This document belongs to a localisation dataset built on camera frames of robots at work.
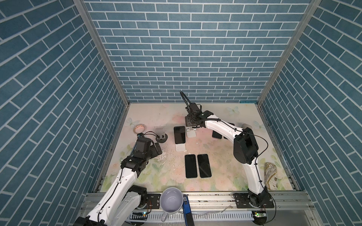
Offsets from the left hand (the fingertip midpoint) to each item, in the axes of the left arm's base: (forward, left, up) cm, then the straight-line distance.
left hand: (154, 147), depth 83 cm
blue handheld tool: (-34, -20, -9) cm, 40 cm away
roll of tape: (+22, +16, -11) cm, 29 cm away
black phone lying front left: (-9, -22, -10) cm, 26 cm away
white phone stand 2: (+15, -23, -8) cm, 29 cm away
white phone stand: (+5, -16, -10) cm, 19 cm away
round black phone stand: (+11, -4, -6) cm, 14 cm away
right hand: (+21, -21, +1) cm, 30 cm away
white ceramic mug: (-26, -11, -9) cm, 30 cm away
